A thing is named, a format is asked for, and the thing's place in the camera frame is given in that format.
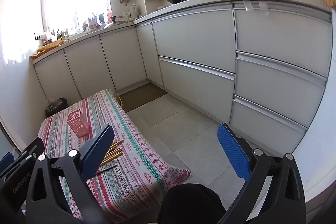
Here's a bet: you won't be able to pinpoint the white cabinet drawer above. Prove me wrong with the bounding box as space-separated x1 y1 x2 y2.
234 2 332 77
152 10 235 73
158 56 235 122
230 95 307 153
235 51 326 111

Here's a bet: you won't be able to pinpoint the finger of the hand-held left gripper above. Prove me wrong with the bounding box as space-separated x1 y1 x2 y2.
0 137 45 178
0 152 15 174

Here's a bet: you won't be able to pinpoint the yellow cloth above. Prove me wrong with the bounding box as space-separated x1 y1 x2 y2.
30 39 65 58

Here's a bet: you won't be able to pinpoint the pink perforated plastic basket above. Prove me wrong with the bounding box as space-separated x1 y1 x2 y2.
66 108 92 138

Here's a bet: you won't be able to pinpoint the black chopstick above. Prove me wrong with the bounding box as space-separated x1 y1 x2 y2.
95 164 118 176

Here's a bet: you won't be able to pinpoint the person's black trouser leg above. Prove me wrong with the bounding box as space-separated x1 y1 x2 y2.
157 183 226 224

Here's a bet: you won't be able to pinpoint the white cabinet door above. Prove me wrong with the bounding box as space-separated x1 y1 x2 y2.
64 36 116 98
136 22 164 88
100 28 147 90
34 52 82 104

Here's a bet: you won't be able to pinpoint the patterned red green tablecloth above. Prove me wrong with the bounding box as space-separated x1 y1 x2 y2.
37 89 192 224

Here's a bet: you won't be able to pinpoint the brown floor mat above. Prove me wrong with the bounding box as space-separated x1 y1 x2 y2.
118 82 168 113

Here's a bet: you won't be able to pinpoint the group of bottles and jars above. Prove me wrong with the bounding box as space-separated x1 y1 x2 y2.
84 13 112 30

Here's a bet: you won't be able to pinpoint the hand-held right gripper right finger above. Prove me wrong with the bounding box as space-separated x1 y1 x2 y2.
217 123 306 224

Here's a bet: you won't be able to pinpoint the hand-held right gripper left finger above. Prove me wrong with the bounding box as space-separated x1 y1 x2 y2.
25 124 114 224

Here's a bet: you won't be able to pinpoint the clear tape strips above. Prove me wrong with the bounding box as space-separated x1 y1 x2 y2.
243 0 269 16

